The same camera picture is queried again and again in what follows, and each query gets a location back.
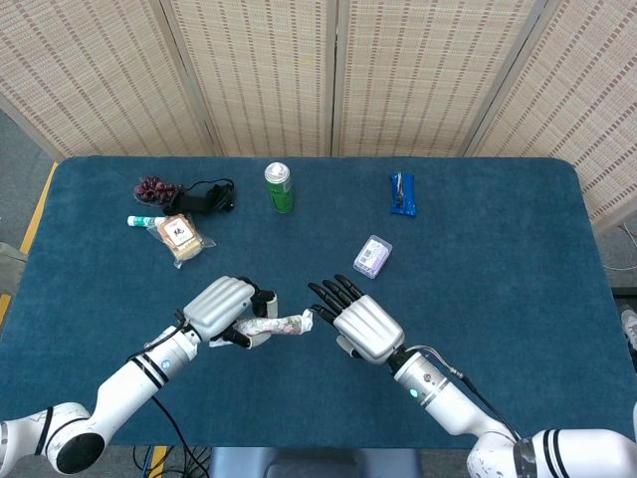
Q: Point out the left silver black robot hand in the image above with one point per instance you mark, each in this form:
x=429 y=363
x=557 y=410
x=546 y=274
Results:
x=216 y=306

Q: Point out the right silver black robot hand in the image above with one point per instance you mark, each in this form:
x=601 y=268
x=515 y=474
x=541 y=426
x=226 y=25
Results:
x=368 y=326

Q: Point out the floral print toothpaste tube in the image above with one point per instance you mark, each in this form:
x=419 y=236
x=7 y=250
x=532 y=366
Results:
x=281 y=324

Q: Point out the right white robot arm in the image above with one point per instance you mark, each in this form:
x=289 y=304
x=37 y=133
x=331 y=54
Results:
x=448 y=403

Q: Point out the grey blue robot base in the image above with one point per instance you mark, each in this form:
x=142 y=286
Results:
x=318 y=465

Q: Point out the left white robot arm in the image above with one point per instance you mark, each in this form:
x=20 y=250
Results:
x=134 y=383

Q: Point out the bagged sliced bread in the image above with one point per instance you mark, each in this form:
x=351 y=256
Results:
x=181 y=239

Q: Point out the white tube with teal label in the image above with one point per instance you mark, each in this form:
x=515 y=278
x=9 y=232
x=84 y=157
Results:
x=142 y=221

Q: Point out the clear box purple contents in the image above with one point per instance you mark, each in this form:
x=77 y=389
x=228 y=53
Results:
x=372 y=256

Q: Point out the green drink can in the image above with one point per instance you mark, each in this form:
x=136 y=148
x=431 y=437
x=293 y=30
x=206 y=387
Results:
x=281 y=194

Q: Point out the blue felt table mat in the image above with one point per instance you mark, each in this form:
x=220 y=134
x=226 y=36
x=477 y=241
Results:
x=497 y=299

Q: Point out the dark red grape bunch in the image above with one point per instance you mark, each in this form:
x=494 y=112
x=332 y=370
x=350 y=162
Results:
x=151 y=190

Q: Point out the blue snack packet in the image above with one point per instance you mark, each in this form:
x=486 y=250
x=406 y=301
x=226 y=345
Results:
x=402 y=196

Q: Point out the bamboo folding screen panel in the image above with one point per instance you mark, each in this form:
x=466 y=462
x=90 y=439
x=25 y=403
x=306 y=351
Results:
x=89 y=74
x=423 y=74
x=582 y=99
x=254 y=74

